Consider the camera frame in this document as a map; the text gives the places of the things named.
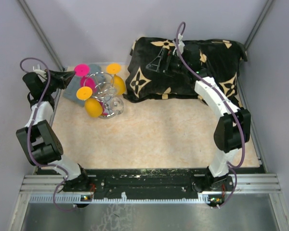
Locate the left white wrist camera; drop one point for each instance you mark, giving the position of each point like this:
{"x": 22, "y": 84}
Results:
{"x": 37, "y": 69}

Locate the clear wine glass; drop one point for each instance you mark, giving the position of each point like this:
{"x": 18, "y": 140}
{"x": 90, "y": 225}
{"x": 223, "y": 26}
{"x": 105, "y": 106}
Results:
{"x": 116, "y": 105}

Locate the yellow plastic wine glass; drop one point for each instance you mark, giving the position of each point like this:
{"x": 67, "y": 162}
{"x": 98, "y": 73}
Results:
{"x": 92, "y": 106}
{"x": 117, "y": 81}

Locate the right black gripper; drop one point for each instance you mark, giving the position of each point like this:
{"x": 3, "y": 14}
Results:
{"x": 156, "y": 65}

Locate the grey blue folded jeans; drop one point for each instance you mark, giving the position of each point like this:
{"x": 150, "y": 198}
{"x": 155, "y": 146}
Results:
{"x": 77, "y": 82}

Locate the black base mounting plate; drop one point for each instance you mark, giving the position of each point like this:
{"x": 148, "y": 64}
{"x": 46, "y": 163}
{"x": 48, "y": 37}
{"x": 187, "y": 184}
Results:
{"x": 149, "y": 183}

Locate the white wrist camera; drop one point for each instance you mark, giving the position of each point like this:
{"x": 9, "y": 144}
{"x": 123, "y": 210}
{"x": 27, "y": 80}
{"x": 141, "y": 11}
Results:
{"x": 37, "y": 69}
{"x": 180, "y": 48}

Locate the aluminium front rail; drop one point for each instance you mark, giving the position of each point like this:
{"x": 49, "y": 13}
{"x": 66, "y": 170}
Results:
{"x": 46, "y": 189}

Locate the chrome wire wine glass rack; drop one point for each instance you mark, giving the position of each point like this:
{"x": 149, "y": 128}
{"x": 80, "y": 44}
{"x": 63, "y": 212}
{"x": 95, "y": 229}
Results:
{"x": 104, "y": 92}

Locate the black floral plush pillow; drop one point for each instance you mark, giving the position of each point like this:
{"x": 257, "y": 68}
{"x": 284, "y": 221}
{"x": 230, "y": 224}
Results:
{"x": 221, "y": 57}

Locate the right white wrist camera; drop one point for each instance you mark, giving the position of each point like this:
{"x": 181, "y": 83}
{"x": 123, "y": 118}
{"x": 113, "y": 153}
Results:
{"x": 180, "y": 48}

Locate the magenta plastic wine glass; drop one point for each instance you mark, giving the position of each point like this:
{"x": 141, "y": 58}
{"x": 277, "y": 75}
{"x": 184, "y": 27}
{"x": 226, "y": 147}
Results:
{"x": 83, "y": 70}

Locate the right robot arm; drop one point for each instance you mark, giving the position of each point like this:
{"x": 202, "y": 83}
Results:
{"x": 233, "y": 127}

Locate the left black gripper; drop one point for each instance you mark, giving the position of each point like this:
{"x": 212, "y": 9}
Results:
{"x": 63, "y": 78}

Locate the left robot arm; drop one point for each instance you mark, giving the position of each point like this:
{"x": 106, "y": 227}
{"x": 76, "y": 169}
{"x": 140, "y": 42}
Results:
{"x": 37, "y": 138}

